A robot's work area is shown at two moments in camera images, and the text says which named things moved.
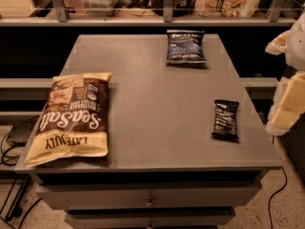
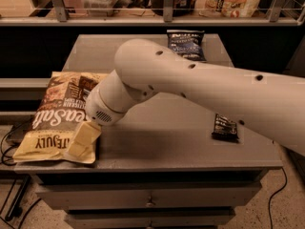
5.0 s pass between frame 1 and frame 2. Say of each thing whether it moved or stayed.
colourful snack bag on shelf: stayed
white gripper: moved
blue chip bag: stayed
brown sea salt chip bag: moved
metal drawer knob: stayed
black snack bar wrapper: stayed
